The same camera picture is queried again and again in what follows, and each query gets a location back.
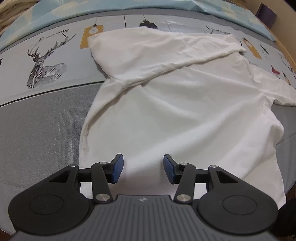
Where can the deer print bed mat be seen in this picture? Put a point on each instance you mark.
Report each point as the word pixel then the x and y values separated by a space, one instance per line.
pixel 58 56

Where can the grey mattress cover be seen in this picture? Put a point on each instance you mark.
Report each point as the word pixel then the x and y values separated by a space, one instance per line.
pixel 40 136

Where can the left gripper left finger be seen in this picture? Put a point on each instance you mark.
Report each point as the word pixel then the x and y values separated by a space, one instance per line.
pixel 65 199

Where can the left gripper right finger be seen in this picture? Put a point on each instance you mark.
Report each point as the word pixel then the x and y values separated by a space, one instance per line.
pixel 222 200

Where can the white t-shirt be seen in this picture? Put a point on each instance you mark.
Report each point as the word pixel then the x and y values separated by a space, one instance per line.
pixel 137 56

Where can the purple box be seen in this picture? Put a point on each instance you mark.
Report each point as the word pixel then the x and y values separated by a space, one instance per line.
pixel 266 15

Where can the cream folded blankets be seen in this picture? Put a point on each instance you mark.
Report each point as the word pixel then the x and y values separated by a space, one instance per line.
pixel 12 9

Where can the light blue patterned sheet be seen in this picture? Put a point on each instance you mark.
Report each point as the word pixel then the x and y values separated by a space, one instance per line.
pixel 45 13

